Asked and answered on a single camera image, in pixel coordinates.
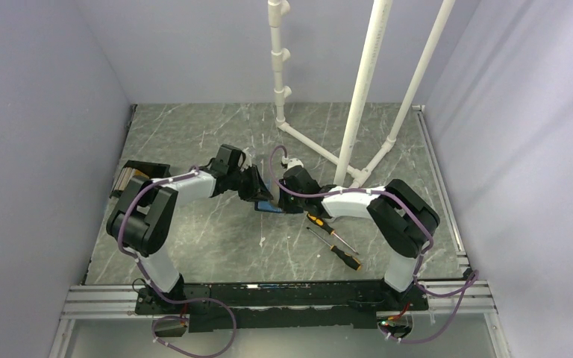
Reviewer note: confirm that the upper yellow black screwdriver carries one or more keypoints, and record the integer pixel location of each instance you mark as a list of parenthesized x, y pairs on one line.
[(319, 222)]

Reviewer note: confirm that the dark blue card holder wallet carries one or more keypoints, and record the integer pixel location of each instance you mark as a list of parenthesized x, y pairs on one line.
[(270, 206)]

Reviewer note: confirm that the lower yellow black screwdriver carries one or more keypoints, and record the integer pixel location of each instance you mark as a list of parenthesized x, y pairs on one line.
[(347, 259)]

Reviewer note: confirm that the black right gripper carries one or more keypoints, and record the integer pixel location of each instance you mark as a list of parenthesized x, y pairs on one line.
[(283, 203)]

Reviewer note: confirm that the aluminium extrusion rail frame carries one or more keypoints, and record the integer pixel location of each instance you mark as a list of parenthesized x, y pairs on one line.
[(447, 299)]

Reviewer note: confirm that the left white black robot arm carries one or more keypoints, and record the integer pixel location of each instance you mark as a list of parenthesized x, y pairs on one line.
[(141, 220)]

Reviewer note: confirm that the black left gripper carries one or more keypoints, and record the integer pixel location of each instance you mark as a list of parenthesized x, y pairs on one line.
[(257, 188)]

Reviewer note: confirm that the white PVC pipe frame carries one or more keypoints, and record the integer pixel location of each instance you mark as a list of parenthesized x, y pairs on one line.
[(371, 48)]

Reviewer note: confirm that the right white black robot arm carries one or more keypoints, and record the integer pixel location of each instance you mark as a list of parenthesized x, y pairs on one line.
[(404, 219)]

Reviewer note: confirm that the black card storage box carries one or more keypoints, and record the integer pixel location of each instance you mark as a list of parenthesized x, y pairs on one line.
[(137, 168)]

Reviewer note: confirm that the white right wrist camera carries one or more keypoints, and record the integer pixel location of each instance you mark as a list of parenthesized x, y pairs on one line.
[(292, 163)]

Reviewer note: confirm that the yellow black screwdriver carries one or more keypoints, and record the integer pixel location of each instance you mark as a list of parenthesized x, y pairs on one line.
[(347, 259), (319, 222)]

